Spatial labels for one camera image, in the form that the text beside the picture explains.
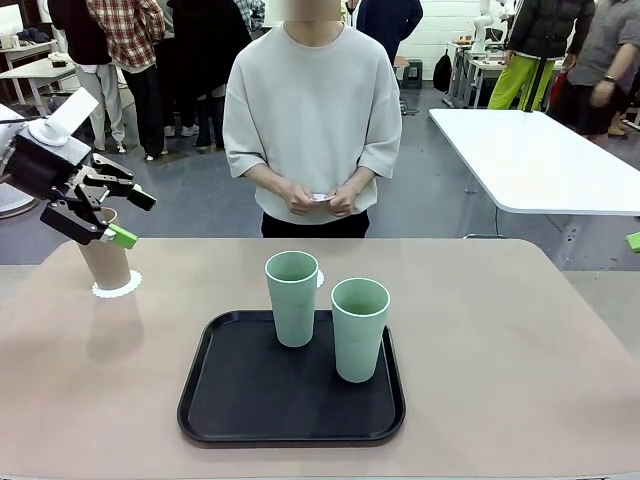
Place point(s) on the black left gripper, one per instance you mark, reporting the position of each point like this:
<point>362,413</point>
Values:
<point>40,165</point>

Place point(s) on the black backpack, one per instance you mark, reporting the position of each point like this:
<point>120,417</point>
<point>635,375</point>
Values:
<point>443,70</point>

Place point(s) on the person in beige sweater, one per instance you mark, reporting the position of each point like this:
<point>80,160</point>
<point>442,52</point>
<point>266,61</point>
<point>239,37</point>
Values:
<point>312,110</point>

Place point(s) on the white cylindrical air purifier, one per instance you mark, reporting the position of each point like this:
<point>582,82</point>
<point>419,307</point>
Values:
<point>15,205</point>

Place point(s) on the black stand pole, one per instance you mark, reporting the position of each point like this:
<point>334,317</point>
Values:
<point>534,85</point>

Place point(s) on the bystander in lime green trousers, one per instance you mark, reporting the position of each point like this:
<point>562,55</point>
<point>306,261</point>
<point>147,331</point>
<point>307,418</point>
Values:
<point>545,30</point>

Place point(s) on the person's right hand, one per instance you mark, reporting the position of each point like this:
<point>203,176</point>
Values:
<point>300,200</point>

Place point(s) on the bystander in navy top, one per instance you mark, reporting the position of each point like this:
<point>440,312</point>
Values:
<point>395,20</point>

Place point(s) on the white background work table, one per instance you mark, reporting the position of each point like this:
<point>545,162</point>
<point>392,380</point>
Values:
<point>470,65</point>

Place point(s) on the white folding table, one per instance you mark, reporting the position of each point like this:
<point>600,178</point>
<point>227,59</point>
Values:
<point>540,160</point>

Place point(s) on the bystander in plaid shirt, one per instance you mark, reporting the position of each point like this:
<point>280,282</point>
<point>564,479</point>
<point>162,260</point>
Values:
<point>135,40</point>

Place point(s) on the person's right forearm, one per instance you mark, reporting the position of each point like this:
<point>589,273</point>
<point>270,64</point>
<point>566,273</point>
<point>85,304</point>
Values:
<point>272,180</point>

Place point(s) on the grey work table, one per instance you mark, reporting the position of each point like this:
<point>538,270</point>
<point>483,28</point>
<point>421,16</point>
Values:
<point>30,72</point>

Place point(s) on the black plastic tray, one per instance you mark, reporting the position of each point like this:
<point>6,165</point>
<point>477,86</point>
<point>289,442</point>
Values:
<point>260,395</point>

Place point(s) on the bystander in black clothes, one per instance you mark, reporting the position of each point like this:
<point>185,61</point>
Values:
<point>205,45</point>

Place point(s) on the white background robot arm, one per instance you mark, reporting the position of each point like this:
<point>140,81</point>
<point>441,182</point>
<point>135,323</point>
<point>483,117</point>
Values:
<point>482,25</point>

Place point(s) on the bystander in dark jacket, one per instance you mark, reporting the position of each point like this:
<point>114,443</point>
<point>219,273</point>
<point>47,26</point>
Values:
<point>85,30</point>

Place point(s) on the mint green tall cup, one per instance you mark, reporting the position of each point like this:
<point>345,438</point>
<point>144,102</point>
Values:
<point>292,315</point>
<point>357,345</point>

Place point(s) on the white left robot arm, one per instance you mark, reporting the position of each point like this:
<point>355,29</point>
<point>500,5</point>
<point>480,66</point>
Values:
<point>7,140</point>

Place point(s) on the brown tall cup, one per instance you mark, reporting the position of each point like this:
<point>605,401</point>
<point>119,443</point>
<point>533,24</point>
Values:
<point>107,262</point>

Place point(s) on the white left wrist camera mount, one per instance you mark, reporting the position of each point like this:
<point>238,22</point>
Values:
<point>67,117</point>

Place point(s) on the bystander in grey shirt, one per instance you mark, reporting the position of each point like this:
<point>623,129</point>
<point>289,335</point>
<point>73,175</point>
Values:
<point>607,55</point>

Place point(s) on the dark step stool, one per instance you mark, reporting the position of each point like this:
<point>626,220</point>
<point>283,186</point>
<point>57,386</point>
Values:
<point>413,72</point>

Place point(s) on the person's left forearm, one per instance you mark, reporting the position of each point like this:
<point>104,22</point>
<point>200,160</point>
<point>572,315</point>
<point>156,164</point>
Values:
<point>357,180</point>

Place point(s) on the person's left hand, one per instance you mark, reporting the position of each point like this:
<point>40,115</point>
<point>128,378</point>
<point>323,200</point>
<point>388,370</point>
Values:
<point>345,202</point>

